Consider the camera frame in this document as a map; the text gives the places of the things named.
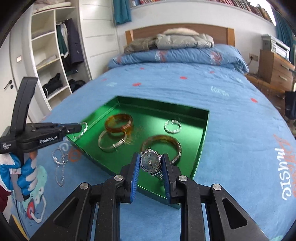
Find white door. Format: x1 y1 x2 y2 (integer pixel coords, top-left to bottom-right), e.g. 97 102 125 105
0 34 17 133

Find wooden headboard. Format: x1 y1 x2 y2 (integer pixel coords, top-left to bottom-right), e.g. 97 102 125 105
125 23 235 46

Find left teal curtain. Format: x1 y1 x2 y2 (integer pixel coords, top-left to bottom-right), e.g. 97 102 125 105
113 0 132 25

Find white wardrobe shelving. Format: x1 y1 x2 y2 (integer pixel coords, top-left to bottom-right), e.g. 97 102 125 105
29 1 119 114

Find dark brown jade bangle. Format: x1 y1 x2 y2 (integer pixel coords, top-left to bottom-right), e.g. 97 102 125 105
140 135 182 166

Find silver chain necklace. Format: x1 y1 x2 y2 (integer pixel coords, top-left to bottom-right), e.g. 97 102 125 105
52 146 70 188

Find grey puffer jacket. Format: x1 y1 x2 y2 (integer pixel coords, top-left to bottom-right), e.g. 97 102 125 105
155 28 214 50

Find silver wristwatch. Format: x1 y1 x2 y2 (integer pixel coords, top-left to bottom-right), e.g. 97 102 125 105
140 148 163 181

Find folded bedding on wardrobe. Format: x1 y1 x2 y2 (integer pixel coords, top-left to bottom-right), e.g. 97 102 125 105
33 0 72 14

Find right teal curtain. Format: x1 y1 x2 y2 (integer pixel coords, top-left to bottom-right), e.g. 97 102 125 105
272 9 295 65

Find twisted silver hoop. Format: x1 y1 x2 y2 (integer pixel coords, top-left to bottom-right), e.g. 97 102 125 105
73 121 88 140
164 120 182 134

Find amber resin bangle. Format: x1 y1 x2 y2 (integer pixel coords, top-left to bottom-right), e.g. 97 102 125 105
104 113 133 133

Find dark hanging coat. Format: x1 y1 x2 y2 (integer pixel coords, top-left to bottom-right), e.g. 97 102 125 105
56 19 84 76

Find teal curtain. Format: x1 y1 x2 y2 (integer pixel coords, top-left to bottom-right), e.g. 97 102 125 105
272 9 295 65
113 0 132 25

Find row of books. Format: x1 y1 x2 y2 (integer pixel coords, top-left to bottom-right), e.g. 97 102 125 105
130 0 273 23

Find white printer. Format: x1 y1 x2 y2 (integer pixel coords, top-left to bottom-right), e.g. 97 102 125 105
261 34 290 61

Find wooden drawer cabinet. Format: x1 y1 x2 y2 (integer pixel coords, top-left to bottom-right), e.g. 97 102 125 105
257 49 294 92

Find thin silver bangle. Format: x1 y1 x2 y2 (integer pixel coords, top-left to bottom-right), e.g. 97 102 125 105
97 131 127 152

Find olive green jacket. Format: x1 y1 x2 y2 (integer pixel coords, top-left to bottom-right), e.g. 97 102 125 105
124 37 157 54

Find left blue gloved hand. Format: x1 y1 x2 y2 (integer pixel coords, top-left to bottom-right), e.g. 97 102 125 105
1 151 38 196

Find blue folded duvet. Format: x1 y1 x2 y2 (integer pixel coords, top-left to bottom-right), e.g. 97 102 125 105
108 44 249 74

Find blue dinosaur bedspread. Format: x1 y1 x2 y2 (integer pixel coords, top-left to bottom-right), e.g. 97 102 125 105
10 63 295 240

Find green metal tray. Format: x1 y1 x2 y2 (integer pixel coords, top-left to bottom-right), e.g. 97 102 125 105
66 95 209 209

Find black clothes on shelf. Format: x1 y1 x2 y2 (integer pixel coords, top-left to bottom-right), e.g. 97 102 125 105
42 73 63 97

